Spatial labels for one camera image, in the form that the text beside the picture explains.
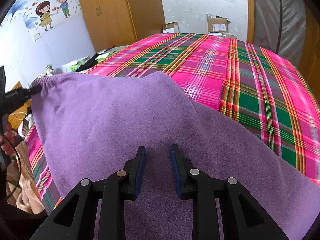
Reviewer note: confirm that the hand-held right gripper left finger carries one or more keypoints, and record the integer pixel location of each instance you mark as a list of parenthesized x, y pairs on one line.
[(141, 172)]

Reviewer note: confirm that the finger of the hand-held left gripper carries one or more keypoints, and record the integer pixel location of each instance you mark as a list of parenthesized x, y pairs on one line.
[(32, 91)]

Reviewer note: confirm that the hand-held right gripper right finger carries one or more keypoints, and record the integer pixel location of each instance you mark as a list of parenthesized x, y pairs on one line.
[(176, 172)]

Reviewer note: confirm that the purple fleece pants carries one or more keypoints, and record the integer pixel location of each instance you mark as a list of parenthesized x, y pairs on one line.
[(125, 120)]

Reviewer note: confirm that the person's left hand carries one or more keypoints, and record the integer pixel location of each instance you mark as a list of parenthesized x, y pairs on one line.
[(12, 142)]

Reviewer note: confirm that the large green tissue pack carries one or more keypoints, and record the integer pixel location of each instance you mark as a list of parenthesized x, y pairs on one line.
[(76, 66)]

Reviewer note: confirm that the black cloth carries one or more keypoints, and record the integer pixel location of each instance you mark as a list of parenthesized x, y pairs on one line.
[(88, 63)]

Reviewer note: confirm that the wooden wardrobe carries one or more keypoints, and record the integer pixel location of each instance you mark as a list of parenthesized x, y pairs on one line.
[(112, 12)]

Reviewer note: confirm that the pink green plaid bed sheet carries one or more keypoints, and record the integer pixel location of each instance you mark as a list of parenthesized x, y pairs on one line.
[(237, 75)]

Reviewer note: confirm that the white cardboard box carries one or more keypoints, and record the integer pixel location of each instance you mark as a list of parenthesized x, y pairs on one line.
[(171, 28)]

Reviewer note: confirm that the brown cardboard box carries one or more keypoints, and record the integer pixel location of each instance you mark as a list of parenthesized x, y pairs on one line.
[(217, 25)]

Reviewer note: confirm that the wooden door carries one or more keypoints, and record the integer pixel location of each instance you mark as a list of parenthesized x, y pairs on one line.
[(311, 50)]

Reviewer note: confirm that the grey plastic zip curtain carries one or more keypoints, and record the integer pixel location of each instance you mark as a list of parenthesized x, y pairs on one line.
[(277, 17)]

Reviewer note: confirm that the white wall switch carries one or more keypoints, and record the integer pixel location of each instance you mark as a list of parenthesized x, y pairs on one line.
[(36, 36)]

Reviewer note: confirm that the cartoon wall poster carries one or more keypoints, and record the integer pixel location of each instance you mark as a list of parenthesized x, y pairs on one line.
[(47, 10)]

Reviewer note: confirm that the wooden door frame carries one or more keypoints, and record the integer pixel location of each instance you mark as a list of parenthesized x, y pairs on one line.
[(250, 10)]

